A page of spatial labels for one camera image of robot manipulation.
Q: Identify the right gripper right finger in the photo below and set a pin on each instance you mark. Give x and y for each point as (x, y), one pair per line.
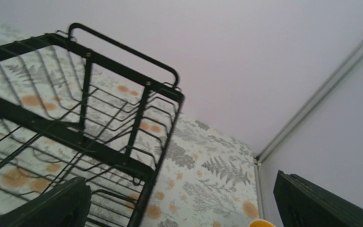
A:
(302, 203)

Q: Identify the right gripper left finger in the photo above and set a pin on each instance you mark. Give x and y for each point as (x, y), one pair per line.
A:
(66, 205)

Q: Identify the white mug orange interior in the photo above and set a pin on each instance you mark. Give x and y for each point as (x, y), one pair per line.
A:
(261, 223)

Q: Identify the black wire dish rack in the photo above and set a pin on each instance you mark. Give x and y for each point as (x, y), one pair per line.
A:
(80, 104)

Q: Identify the floral patterned tablecloth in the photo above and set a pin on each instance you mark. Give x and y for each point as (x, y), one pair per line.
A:
(207, 179)

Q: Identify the right aluminium frame post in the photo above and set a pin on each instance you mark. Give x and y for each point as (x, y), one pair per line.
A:
(322, 92)

